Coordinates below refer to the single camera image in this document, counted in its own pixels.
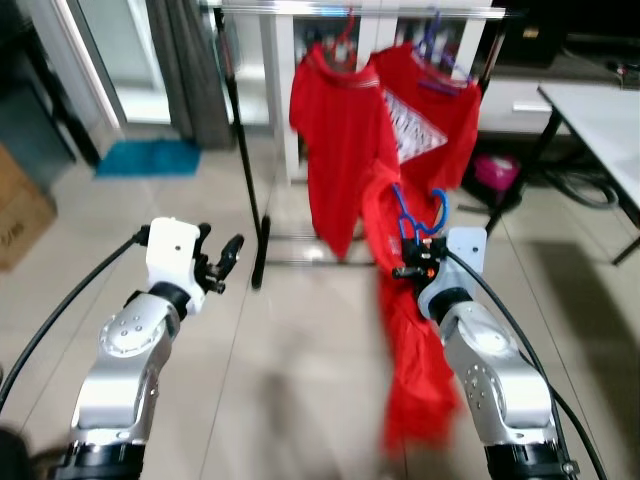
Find blue plastic hanger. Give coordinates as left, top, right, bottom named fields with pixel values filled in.
left=390, top=183, right=451, bottom=241

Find long red garment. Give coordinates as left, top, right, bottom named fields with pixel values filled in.
left=358, top=165, right=466, bottom=456

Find red plastic hanger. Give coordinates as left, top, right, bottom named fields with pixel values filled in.
left=325, top=10, right=361, bottom=71

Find metal clothes rack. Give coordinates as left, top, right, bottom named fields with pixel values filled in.
left=200, top=0, right=511, bottom=291

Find teal floor mat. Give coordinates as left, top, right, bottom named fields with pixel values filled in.
left=97, top=138, right=201, bottom=179

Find pink vacuum cleaner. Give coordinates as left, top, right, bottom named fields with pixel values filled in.
left=472, top=152, right=521, bottom=196

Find plain red polo shirt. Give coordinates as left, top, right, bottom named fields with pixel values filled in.
left=290, top=40, right=386, bottom=259

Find grey curtain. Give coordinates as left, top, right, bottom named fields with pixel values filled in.
left=150, top=0, right=236, bottom=151

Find brown cardboard box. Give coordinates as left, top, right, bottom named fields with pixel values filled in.
left=0, top=145, right=58, bottom=273

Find aluminium sliding glass door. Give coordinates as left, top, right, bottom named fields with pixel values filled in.
left=30, top=0, right=291, bottom=141

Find black cabinet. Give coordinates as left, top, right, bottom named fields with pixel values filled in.
left=0, top=0, right=101, bottom=191

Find white table black legs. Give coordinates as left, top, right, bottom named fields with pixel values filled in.
left=488, top=82, right=640, bottom=266

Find black electronic box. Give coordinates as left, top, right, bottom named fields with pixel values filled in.
left=500, top=8, right=563, bottom=69

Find black chair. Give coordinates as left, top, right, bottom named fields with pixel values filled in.
left=0, top=428, right=46, bottom=480

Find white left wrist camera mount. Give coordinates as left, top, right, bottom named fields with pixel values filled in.
left=145, top=218, right=206, bottom=301

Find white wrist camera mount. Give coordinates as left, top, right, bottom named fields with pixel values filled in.
left=145, top=218, right=206, bottom=301
left=420, top=227, right=489, bottom=306

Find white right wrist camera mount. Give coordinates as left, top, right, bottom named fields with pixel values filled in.
left=420, top=227, right=489, bottom=306

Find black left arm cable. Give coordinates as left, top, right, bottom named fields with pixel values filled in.
left=0, top=228, right=151, bottom=411

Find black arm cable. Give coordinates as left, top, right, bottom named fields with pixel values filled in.
left=445, top=250, right=608, bottom=480
left=0, top=228, right=151, bottom=411

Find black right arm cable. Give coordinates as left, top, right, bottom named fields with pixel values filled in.
left=445, top=250, right=608, bottom=480

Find black vacuum hose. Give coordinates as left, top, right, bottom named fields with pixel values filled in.
left=520, top=160, right=626, bottom=211

